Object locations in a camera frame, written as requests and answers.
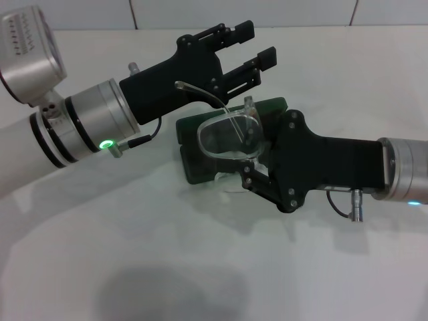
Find green glasses case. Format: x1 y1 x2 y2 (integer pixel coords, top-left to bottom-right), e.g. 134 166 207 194
175 96 288 185

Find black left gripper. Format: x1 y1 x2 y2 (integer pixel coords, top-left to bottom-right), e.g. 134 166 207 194
118 19 278 126

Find clear transparent glasses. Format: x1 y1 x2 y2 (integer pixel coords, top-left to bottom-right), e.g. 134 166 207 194
174 80 268 193

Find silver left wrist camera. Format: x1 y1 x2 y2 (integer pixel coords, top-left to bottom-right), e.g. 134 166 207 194
0 5 67 108

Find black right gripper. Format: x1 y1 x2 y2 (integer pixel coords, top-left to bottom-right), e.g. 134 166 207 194
240 109 385 213

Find left wrist black cable plug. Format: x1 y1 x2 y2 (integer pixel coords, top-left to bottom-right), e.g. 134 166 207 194
110 115 163 158

